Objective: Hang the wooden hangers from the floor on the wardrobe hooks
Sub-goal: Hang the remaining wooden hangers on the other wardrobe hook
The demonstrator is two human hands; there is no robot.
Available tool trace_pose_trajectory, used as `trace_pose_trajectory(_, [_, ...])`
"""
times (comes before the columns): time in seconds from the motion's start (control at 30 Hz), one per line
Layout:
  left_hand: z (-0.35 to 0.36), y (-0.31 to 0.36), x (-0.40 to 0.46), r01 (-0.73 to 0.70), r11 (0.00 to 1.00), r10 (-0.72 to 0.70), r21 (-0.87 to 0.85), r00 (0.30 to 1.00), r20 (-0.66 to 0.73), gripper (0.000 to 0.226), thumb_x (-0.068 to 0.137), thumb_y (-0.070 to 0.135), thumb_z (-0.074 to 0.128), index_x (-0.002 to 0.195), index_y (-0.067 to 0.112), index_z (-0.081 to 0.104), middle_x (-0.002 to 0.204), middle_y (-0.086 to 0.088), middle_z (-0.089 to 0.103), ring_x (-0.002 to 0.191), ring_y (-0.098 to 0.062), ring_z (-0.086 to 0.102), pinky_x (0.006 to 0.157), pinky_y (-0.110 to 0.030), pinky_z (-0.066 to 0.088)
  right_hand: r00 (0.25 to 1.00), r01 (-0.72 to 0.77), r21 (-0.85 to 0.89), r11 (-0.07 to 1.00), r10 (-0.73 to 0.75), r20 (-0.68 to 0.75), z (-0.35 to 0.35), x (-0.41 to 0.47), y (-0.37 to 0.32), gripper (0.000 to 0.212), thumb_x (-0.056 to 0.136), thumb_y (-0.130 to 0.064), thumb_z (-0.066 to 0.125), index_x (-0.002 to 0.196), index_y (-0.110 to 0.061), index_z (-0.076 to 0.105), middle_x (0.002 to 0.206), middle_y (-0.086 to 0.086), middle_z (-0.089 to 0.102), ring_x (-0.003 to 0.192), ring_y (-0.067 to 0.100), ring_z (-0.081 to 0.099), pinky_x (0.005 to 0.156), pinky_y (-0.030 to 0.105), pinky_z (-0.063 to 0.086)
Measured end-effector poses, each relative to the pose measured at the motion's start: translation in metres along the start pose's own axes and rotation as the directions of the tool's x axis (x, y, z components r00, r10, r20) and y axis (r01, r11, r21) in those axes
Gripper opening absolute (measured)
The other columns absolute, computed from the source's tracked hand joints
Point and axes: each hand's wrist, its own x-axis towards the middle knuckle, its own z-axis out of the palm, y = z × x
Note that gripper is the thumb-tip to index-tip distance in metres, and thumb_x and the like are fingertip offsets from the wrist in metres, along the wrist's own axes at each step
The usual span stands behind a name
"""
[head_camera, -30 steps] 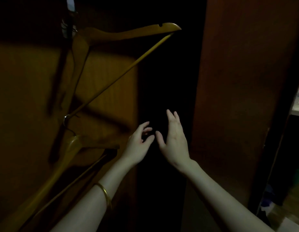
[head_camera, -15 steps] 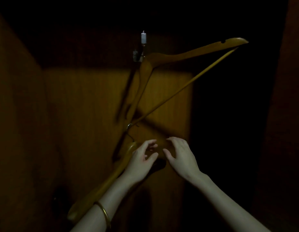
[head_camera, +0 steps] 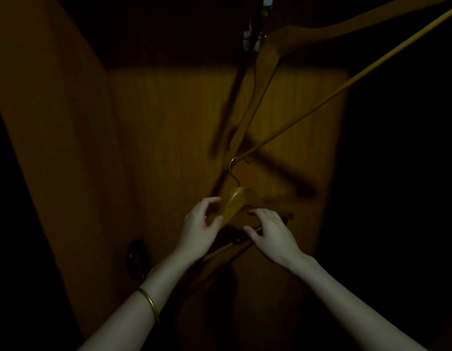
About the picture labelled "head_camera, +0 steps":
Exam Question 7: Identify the person's left hand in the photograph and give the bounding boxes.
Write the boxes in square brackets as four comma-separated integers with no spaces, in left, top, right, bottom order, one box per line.
[174,196,224,264]

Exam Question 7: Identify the person's right hand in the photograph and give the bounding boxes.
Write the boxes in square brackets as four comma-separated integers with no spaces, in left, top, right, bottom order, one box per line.
[243,208,307,271]

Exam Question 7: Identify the brown wooden wardrobe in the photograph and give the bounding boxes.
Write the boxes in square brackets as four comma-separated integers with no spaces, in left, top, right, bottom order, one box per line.
[0,0,358,351]

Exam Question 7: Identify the person's left forearm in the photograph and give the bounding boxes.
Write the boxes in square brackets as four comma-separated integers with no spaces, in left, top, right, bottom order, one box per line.
[78,252,190,351]

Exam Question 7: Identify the person's right forearm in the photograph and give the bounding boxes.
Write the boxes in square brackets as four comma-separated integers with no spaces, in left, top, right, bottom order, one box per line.
[288,255,428,351]

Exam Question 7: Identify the metal wardrobe hook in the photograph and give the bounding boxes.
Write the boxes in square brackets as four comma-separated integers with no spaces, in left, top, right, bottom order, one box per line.
[243,18,267,52]

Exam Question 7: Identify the dark round fitting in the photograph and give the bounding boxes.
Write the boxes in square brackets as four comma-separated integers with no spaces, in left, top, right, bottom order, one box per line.
[128,238,149,281]

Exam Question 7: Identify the gold bracelet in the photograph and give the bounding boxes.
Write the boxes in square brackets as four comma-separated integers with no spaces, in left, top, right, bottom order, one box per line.
[137,287,161,326]

